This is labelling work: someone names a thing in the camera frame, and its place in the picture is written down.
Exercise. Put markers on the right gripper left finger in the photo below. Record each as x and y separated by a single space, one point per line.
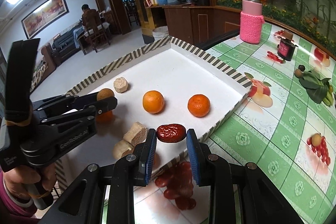
131 170

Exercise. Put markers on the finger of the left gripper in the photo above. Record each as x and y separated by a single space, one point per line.
58 105

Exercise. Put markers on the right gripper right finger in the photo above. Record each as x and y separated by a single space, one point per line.
212 170

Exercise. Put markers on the brown longan fruit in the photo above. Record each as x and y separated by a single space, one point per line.
104 94

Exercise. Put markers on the dark orange tangerine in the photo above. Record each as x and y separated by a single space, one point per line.
105 117

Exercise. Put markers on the left hand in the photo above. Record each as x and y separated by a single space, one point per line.
16 179

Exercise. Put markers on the beige ginger piece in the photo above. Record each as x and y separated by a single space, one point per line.
121 149

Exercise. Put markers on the beige block biscuit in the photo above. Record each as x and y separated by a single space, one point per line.
136 134

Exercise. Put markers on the small far tangerine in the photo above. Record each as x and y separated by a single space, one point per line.
199 105

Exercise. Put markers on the large light orange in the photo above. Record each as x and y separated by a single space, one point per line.
153 102

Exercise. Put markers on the wooden chair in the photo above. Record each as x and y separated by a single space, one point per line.
97 36

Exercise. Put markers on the green fruit-print tablecloth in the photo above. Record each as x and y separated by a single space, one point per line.
279 137

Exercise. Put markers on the white striped-rim tray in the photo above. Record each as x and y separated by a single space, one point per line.
166 82

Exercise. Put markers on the seated person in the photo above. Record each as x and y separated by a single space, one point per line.
90 17

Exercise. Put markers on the brown round longan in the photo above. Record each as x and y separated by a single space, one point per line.
316 139

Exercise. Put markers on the small brown kiwi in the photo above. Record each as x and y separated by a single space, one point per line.
298 73

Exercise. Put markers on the green leafy vegetable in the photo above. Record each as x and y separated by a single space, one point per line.
319 90

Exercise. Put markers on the white plastic bucket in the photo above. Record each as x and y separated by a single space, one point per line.
160 33

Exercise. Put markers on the dark red jar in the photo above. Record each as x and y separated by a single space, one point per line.
286 47

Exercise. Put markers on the wooden cabinet counter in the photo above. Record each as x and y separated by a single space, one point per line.
196 24

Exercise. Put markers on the pink knit-sleeve bottle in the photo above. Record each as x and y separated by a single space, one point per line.
251 21

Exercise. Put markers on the framed wall painting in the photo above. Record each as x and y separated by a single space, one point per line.
43 16

